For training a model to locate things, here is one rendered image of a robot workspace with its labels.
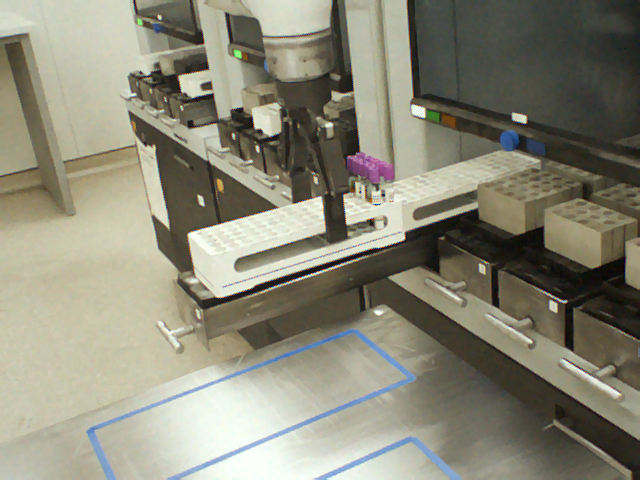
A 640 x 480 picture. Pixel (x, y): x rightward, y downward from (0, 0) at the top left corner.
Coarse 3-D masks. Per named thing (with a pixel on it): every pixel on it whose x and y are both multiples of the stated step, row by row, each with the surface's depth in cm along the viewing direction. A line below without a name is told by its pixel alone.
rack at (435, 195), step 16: (480, 160) 150; (496, 160) 149; (512, 160) 148; (528, 160) 147; (416, 176) 146; (432, 176) 145; (448, 176) 144; (464, 176) 144; (480, 176) 143; (496, 176) 142; (400, 192) 141; (416, 192) 140; (432, 192) 139; (448, 192) 138; (464, 192) 140; (416, 208) 148; (432, 208) 147; (448, 208) 146; (464, 208) 141; (416, 224) 137
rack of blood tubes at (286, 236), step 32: (224, 224) 119; (256, 224) 118; (288, 224) 117; (320, 224) 115; (352, 224) 125; (384, 224) 122; (192, 256) 118; (224, 256) 110; (256, 256) 122; (288, 256) 120; (224, 288) 111
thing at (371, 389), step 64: (384, 320) 110; (192, 384) 101; (256, 384) 99; (320, 384) 98; (384, 384) 96; (448, 384) 95; (0, 448) 94; (64, 448) 92; (128, 448) 91; (192, 448) 89; (256, 448) 88; (320, 448) 87; (384, 448) 86; (448, 448) 84; (512, 448) 83; (576, 448) 83
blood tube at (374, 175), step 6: (372, 168) 118; (378, 168) 118; (372, 174) 118; (378, 174) 118; (372, 180) 118; (378, 180) 118; (372, 186) 119; (378, 186) 119; (372, 192) 119; (378, 192) 119; (378, 198) 119; (378, 204) 119; (378, 216) 120; (378, 222) 120; (378, 228) 121
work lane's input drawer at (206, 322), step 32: (448, 224) 139; (352, 256) 132; (384, 256) 134; (416, 256) 137; (192, 288) 126; (256, 288) 126; (288, 288) 127; (320, 288) 130; (352, 288) 133; (192, 320) 128; (224, 320) 123; (256, 320) 126
